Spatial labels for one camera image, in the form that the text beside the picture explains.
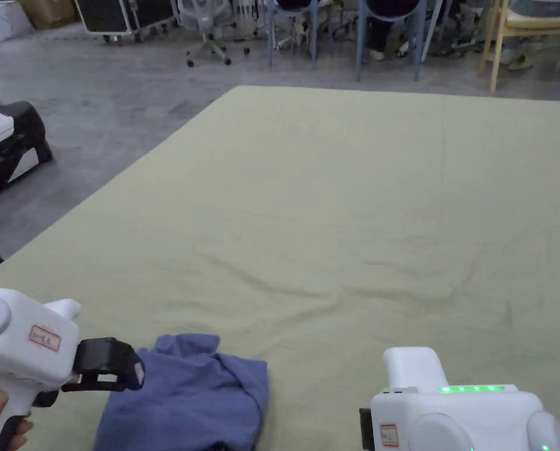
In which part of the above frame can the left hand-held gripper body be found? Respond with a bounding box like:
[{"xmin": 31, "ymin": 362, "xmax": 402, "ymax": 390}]
[{"xmin": 0, "ymin": 287, "xmax": 82, "ymax": 451}]

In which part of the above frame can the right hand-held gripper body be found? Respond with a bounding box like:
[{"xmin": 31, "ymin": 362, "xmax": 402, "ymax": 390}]
[{"xmin": 359, "ymin": 346, "xmax": 560, "ymax": 451}]

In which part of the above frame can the dark blue shirt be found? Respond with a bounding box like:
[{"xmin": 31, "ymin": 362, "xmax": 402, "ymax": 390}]
[{"xmin": 93, "ymin": 333, "xmax": 271, "ymax": 451}]

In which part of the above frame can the black and white robot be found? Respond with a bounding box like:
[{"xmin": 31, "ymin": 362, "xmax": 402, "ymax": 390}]
[{"xmin": 0, "ymin": 77, "xmax": 54, "ymax": 204}]

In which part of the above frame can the bed with pale green sheet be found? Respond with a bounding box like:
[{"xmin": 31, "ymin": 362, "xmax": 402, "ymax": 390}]
[{"xmin": 0, "ymin": 85, "xmax": 560, "ymax": 451}]

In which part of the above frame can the white carton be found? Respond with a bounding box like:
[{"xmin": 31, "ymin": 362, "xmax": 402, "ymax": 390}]
[{"xmin": 0, "ymin": 0, "xmax": 36, "ymax": 43}]

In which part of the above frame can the brown carton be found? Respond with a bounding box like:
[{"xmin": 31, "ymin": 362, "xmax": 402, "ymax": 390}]
[{"xmin": 19, "ymin": 0, "xmax": 80, "ymax": 30}]

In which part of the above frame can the white office chair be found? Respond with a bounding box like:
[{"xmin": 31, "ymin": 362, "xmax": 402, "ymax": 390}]
[{"xmin": 176, "ymin": 0, "xmax": 252, "ymax": 68}]

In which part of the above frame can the black flight case on wheels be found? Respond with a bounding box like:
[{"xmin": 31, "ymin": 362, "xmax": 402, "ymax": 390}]
[{"xmin": 73, "ymin": 0, "xmax": 178, "ymax": 46}]

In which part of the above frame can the blue chair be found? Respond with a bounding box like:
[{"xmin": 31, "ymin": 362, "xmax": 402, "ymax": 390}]
[
  {"xmin": 355, "ymin": 0, "xmax": 424, "ymax": 82},
  {"xmin": 265, "ymin": 0, "xmax": 319, "ymax": 68}
]

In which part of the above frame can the wooden chair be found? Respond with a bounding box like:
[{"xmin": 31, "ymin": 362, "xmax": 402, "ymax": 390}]
[{"xmin": 478, "ymin": 0, "xmax": 560, "ymax": 93}]

